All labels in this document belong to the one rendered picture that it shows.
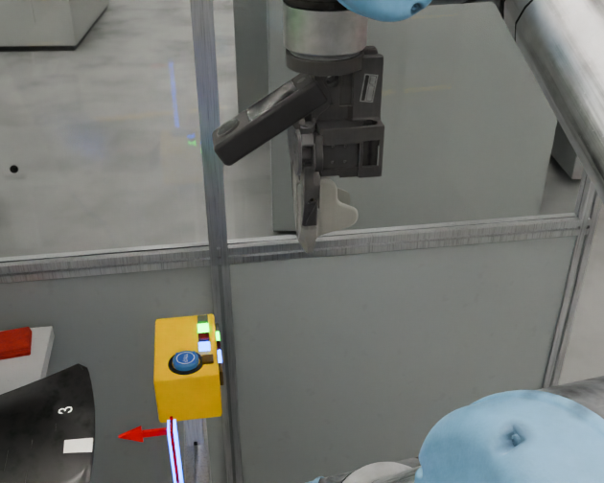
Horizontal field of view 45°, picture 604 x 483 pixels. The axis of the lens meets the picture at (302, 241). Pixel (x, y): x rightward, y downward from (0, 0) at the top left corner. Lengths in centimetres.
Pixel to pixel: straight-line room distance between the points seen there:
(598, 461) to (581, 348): 275
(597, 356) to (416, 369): 128
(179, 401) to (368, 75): 66
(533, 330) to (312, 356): 57
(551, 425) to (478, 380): 166
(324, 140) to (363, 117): 5
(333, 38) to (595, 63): 23
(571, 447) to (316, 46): 42
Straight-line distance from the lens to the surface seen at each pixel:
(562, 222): 177
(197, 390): 116
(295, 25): 65
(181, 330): 123
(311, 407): 190
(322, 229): 73
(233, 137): 67
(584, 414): 33
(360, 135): 68
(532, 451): 32
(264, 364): 178
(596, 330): 319
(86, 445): 90
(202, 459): 131
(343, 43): 64
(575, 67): 51
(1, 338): 163
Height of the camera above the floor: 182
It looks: 31 degrees down
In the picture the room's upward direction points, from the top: straight up
